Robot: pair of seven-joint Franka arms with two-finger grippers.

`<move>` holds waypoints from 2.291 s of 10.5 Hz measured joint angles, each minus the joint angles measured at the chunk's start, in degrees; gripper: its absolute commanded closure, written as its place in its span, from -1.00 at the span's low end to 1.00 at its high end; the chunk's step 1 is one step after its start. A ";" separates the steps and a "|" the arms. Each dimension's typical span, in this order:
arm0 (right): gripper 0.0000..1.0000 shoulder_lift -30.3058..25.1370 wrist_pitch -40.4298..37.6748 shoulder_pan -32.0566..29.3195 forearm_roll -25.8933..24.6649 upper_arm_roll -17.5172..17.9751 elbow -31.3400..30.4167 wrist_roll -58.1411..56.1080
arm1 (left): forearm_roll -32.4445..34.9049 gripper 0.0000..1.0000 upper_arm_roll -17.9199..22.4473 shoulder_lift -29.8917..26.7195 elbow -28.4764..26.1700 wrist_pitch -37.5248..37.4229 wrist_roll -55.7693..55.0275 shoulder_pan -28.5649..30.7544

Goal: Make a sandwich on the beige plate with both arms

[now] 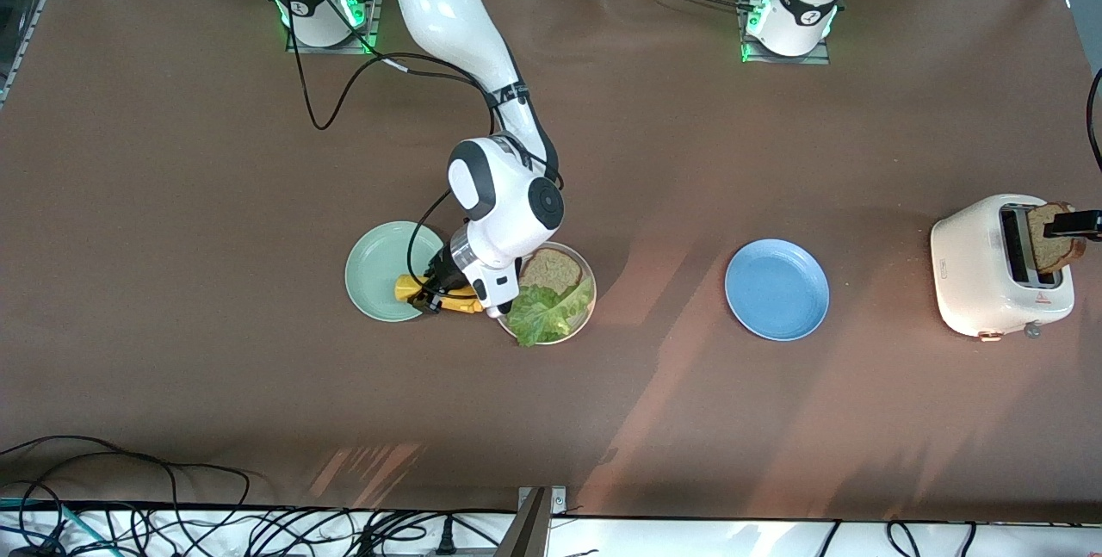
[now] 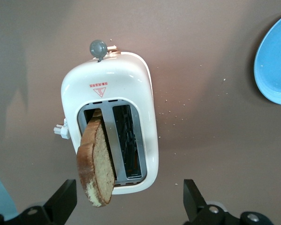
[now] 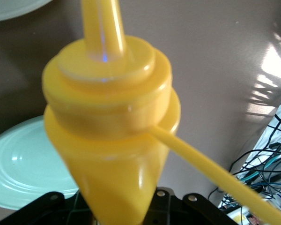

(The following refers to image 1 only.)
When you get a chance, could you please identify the long looped black cable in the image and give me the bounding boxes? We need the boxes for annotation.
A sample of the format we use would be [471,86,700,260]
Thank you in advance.
[0,435,252,532]

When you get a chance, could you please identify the brown bread slice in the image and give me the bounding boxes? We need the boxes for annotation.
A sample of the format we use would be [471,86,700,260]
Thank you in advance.
[519,248,583,298]
[1026,202,1087,275]

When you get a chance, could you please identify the green lettuce leaf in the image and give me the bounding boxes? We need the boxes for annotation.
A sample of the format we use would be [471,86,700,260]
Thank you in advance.
[506,275,596,348]

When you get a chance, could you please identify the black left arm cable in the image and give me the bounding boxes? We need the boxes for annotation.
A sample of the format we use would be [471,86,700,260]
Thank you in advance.
[1087,66,1102,175]

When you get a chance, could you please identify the metal bracket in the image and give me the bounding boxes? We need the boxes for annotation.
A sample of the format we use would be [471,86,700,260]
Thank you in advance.
[499,485,569,557]

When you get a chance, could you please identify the yellow squeeze bottle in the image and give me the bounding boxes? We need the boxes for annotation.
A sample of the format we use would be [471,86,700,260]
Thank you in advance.
[393,275,485,316]

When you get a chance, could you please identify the mint green plate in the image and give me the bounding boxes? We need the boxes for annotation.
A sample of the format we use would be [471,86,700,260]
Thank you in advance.
[344,221,450,323]

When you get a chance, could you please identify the blue plate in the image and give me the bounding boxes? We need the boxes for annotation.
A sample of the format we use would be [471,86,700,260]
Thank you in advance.
[724,238,831,342]

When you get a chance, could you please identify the beige plate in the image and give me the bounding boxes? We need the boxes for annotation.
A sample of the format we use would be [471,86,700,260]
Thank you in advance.
[495,241,597,346]

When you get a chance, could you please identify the white toaster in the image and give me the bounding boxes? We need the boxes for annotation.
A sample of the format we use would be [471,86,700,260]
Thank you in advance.
[930,194,1075,343]

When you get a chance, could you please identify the teal cable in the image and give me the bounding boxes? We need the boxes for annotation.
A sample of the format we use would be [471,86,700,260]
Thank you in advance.
[0,497,96,557]

